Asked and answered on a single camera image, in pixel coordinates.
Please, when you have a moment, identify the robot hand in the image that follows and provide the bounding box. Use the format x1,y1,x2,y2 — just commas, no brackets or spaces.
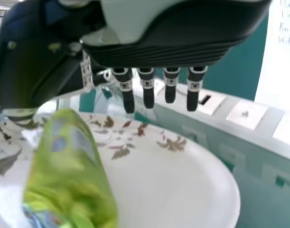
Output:
0,0,273,130

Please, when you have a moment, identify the yellow-green biscuit packet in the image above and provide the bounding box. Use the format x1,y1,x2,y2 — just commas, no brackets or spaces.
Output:
22,108,119,228

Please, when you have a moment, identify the plate with brown leaf pattern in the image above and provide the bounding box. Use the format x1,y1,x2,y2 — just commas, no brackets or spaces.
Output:
0,111,242,228

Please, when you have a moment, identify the whiteboard with handwriting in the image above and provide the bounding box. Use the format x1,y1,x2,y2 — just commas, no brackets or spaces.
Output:
253,0,290,108

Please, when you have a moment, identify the white socket strip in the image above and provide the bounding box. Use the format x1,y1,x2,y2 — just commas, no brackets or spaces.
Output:
133,78,290,168

